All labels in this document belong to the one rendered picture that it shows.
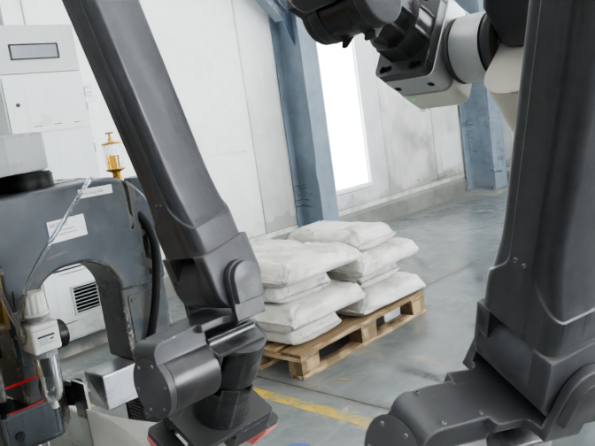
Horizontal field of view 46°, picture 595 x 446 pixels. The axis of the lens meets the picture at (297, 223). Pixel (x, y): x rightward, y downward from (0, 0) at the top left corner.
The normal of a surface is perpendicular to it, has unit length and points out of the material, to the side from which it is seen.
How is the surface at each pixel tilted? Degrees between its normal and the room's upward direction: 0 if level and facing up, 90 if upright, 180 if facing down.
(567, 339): 116
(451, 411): 26
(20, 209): 90
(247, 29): 90
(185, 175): 82
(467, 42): 80
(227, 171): 90
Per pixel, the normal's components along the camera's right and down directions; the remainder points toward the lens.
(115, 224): 0.71, 0.01
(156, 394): -0.69, 0.22
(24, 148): 0.99, -0.12
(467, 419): 0.20, -0.87
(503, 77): -0.57, -0.62
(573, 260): 0.42, 0.46
